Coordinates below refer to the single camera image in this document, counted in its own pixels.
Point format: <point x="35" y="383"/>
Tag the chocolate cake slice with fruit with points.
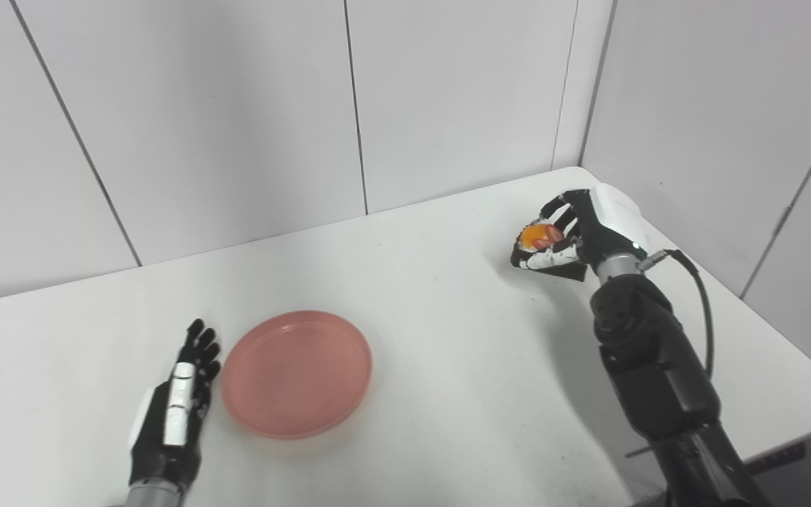
<point x="543" y="243"/>

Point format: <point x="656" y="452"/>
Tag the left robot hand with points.
<point x="173" y="422"/>

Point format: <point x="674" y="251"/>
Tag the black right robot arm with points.
<point x="659" y="366"/>

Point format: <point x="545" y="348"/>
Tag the pink plate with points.
<point x="296" y="373"/>

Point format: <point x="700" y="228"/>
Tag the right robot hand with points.
<point x="588" y="229"/>

